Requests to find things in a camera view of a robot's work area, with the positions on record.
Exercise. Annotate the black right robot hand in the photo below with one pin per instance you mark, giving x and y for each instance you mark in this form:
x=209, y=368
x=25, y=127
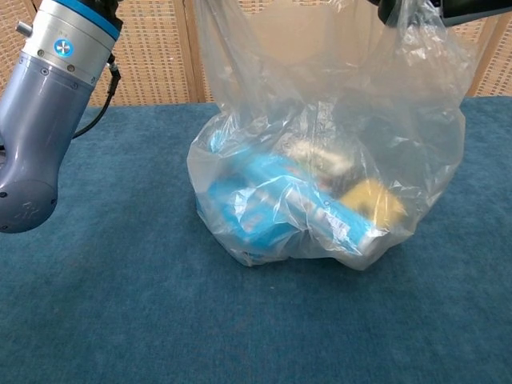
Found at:
x=472, y=10

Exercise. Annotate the clear plastic shopping bag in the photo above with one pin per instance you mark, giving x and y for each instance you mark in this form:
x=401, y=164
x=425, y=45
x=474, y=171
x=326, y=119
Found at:
x=400, y=120

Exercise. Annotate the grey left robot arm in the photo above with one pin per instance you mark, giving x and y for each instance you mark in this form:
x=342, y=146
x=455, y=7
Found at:
x=44, y=120

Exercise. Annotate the silver foil packet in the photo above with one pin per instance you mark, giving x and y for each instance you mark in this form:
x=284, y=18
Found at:
x=316, y=156

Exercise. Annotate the blue cylindrical can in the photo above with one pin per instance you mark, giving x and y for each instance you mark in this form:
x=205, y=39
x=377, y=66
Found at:
x=268, y=172

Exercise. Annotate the blue cardboard box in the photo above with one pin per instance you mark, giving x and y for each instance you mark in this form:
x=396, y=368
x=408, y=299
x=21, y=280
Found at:
x=236, y=212

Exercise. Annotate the woven rattan folding screen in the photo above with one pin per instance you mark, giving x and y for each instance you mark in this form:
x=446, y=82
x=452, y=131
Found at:
x=160, y=60

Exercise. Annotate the teal velvet tablecloth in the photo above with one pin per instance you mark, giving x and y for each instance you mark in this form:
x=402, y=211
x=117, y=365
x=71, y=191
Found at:
x=120, y=280

